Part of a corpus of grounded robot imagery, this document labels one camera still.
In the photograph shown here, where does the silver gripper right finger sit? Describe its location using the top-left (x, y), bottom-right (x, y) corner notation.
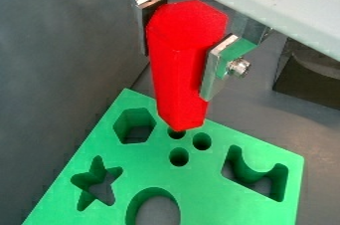
top-left (198, 12), bottom-right (271, 102)

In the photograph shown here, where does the red hexagon block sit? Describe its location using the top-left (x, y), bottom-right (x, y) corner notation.
top-left (146, 0), bottom-right (227, 131)

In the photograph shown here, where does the green shape sorter board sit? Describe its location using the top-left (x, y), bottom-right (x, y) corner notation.
top-left (22, 90), bottom-right (303, 225)

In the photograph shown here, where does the black curved cradle stand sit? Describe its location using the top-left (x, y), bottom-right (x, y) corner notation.
top-left (271, 38), bottom-right (340, 111)

